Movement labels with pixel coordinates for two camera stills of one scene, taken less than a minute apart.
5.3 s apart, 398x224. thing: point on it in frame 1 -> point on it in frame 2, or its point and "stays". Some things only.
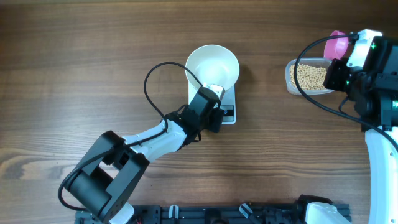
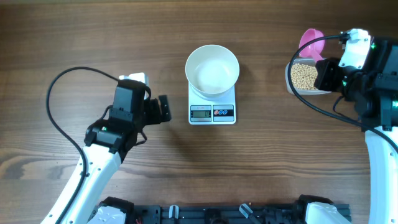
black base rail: (230, 213) stays
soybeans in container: (309, 77) stays
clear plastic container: (311, 72) stays
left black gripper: (217, 116) -> (150, 106)
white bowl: (213, 65) stays
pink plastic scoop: (336, 45) -> (314, 50)
